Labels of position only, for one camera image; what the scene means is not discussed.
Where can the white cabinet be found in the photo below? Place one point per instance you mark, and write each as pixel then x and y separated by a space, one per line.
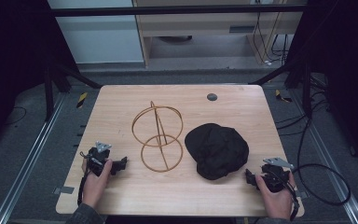
pixel 99 37

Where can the black metal stand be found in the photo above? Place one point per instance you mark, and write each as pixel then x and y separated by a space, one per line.
pixel 298 81
pixel 52 90

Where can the light wooden desk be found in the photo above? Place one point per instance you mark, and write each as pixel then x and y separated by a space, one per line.
pixel 205 23

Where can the black cap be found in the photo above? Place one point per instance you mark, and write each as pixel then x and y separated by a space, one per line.
pixel 217 151

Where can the person's left hand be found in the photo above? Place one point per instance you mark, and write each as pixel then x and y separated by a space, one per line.
pixel 95 185

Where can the grey round table grommet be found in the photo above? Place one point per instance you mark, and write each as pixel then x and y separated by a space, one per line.
pixel 212 97

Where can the aluminium floor rail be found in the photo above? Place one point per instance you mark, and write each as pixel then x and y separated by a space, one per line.
pixel 28 158
pixel 329 155

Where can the black horizontal frame bar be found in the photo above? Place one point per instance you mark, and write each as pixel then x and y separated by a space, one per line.
pixel 174 10

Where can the person's right hand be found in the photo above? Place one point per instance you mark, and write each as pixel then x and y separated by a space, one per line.
pixel 275 202

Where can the yellow black hazard tape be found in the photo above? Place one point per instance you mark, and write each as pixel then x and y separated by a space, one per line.
pixel 81 100
pixel 281 97

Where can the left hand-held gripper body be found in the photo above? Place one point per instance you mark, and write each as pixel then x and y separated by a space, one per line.
pixel 97 157

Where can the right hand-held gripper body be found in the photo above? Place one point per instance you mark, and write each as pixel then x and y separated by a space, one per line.
pixel 274 175

